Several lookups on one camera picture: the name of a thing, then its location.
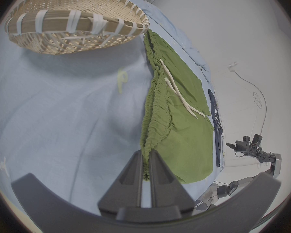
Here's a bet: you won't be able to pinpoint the dark blue T-shirt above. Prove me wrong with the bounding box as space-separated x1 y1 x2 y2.
207 89 225 167

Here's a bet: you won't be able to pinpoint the bed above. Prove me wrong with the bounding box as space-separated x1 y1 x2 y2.
0 0 269 218

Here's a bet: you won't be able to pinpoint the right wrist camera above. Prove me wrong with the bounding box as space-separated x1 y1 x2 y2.
243 134 263 146

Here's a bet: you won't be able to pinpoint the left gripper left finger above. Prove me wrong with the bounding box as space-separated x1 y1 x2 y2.
98 151 144 215

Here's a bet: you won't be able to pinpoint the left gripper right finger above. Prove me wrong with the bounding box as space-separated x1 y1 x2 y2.
149 150 195 215

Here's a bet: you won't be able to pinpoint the green shorts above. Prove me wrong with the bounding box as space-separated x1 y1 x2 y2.
139 29 215 184

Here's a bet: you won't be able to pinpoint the round woven basket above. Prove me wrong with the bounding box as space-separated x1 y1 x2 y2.
4 0 150 55

